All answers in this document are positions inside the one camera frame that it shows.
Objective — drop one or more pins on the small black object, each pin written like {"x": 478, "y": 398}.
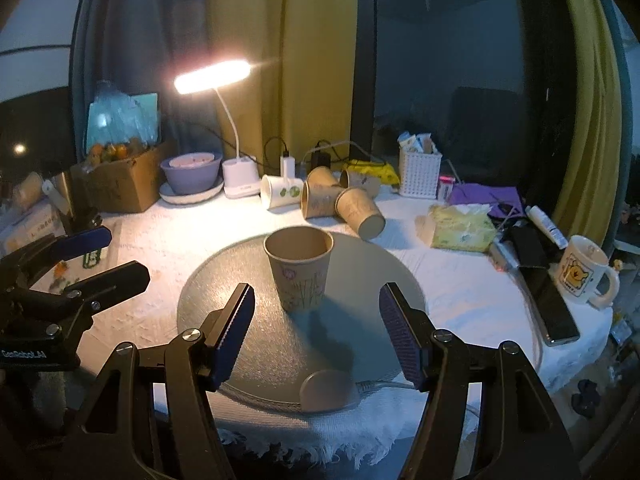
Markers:
{"x": 586, "y": 397}

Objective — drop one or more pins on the white tube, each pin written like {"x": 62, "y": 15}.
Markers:
{"x": 547, "y": 227}

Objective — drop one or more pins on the white desk lamp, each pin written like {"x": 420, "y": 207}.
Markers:
{"x": 240, "y": 177}

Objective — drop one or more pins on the purple cloth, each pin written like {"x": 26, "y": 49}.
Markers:
{"x": 482, "y": 197}

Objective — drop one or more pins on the clear bluish plastic bag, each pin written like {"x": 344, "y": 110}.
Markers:
{"x": 120, "y": 115}

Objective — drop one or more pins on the white tablecloth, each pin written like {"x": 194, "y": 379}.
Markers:
{"x": 150, "y": 240}

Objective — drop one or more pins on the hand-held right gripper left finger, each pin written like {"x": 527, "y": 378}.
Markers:
{"x": 231, "y": 337}

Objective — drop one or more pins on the yellow-green tissue pack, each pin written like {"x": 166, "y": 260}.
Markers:
{"x": 460, "y": 230}

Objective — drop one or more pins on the round glass plate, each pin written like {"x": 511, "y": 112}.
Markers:
{"x": 352, "y": 280}

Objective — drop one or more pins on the white plate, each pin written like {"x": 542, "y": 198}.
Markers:
{"x": 192, "y": 196}

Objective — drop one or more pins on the yellow plastic bag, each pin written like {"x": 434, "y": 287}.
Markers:
{"x": 375, "y": 172}

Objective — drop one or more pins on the white perforated basket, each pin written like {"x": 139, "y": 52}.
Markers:
{"x": 419, "y": 175}

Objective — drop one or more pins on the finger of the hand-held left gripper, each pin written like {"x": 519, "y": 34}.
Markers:
{"x": 117, "y": 280}
{"x": 82, "y": 242}

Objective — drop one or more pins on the pile of orange fruits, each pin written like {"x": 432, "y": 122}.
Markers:
{"x": 112, "y": 152}

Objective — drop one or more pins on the cardboard box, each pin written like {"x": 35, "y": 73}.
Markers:
{"x": 125, "y": 185}

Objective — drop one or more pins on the yellow curtain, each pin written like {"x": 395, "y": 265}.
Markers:
{"x": 595, "y": 110}
{"x": 280, "y": 35}

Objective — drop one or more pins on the packets in basket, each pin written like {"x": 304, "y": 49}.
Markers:
{"x": 417, "y": 142}

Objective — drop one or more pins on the grey curtain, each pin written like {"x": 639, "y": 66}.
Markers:
{"x": 140, "y": 25}

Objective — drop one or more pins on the purple bowl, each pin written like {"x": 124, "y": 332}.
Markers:
{"x": 190, "y": 175}

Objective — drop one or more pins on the silver metal container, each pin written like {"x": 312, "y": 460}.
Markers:
{"x": 70, "y": 200}

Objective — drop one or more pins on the white charger plug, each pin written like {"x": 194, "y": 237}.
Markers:
{"x": 288, "y": 166}

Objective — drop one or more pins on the black charger plug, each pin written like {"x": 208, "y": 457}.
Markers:
{"x": 320, "y": 161}

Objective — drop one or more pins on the black phone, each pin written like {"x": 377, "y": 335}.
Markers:
{"x": 550, "y": 307}

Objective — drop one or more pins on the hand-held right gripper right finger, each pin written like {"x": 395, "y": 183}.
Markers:
{"x": 400, "y": 332}

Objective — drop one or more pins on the white carton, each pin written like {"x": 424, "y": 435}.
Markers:
{"x": 30, "y": 230}

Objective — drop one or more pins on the white mug with yellow bear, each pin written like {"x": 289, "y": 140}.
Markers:
{"x": 580, "y": 270}

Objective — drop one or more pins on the brown paper cup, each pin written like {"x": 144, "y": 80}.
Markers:
{"x": 320, "y": 197}
{"x": 365, "y": 182}
{"x": 360, "y": 212}

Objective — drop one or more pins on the white cup with green print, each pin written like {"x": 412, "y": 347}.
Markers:
{"x": 280, "y": 192}

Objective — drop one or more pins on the floral print paper cup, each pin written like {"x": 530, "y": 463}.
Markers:
{"x": 299, "y": 280}

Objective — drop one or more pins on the black flat case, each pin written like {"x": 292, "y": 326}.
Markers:
{"x": 530, "y": 247}

